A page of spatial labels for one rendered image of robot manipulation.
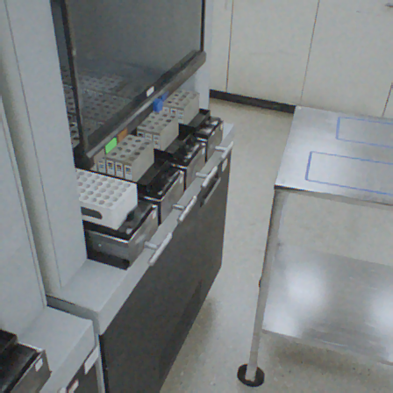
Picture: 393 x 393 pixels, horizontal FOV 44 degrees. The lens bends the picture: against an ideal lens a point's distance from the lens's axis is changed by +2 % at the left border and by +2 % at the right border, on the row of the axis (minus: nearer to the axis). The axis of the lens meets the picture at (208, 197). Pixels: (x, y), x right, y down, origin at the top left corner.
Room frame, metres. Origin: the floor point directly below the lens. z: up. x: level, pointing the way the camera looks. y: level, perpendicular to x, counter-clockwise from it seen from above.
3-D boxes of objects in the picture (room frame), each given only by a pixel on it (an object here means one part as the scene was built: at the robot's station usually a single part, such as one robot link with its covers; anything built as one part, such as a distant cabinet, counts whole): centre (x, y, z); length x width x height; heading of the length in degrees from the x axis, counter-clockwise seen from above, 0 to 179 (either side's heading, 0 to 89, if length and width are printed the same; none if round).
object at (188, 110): (1.25, 0.07, 0.85); 0.12 x 0.02 x 0.06; 161
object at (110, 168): (0.98, 0.21, 0.85); 0.12 x 0.02 x 0.06; 162
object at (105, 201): (0.85, 0.31, 0.83); 0.30 x 0.10 x 0.06; 72
